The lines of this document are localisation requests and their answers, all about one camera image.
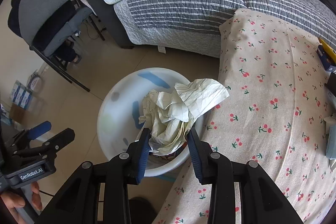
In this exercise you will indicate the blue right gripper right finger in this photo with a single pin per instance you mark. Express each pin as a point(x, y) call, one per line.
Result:
point(199, 152)

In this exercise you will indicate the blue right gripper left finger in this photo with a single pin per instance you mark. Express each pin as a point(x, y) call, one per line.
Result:
point(139, 153)

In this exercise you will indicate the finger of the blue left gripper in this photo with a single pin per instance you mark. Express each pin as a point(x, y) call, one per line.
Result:
point(57, 142)
point(39, 130)

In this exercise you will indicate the pale green paper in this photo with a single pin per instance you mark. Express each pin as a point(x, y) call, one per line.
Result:
point(170, 116)

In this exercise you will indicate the white blue-patterned trash bin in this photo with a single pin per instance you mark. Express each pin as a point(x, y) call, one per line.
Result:
point(118, 119)

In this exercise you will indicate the left hand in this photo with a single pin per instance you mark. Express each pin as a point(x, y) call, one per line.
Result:
point(14, 201)

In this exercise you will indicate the grey office chair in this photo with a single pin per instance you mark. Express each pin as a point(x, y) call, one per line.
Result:
point(46, 24)

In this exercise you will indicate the light blue milk carton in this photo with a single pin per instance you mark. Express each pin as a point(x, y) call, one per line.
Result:
point(330, 137)

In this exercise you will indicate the grey striped quilt cover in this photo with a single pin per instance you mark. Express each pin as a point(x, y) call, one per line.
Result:
point(193, 25)

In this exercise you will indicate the black plastic tray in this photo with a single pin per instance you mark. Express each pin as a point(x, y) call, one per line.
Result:
point(331, 83)

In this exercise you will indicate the small blue box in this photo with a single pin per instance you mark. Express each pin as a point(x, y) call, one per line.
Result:
point(327, 62)

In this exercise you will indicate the yellow snack wrapper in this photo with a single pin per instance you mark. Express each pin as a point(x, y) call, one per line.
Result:
point(328, 49)

